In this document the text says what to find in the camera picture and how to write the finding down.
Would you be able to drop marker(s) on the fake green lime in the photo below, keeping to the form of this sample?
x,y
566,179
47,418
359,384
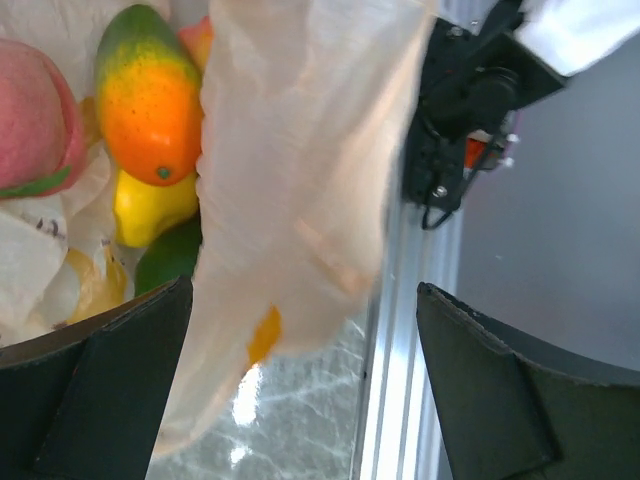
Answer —
x,y
174,253

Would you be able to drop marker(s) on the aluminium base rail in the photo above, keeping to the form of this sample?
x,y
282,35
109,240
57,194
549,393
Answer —
x,y
398,434

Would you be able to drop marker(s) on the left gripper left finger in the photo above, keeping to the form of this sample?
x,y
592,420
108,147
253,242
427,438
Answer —
x,y
86,401

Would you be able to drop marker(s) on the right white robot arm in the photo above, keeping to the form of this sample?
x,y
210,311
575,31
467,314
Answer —
x,y
485,62

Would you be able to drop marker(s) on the translucent orange plastic bag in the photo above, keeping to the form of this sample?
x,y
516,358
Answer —
x,y
306,106

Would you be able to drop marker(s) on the fake red green mango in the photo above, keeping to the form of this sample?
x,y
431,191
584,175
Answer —
x,y
147,97

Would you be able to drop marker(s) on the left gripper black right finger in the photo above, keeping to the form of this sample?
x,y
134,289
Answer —
x,y
512,406

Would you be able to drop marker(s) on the fake pink peach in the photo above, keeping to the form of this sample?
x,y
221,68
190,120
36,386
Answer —
x,y
43,148

